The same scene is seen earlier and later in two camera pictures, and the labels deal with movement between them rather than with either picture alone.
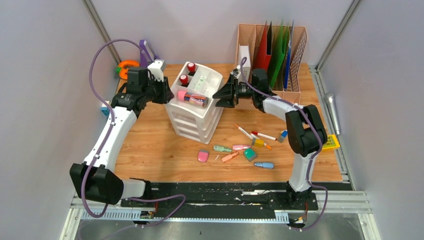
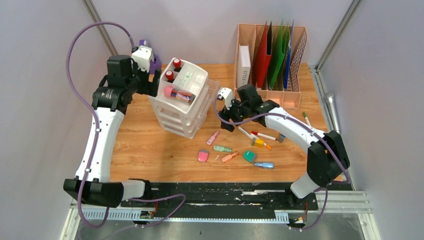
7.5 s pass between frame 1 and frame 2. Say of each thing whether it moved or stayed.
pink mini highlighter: moved
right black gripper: moved
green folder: stayed
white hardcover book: stayed
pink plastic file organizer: stayed
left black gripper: moved
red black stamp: moved
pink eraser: stayed
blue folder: stayed
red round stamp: moved
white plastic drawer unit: moved
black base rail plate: stayed
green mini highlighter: stayed
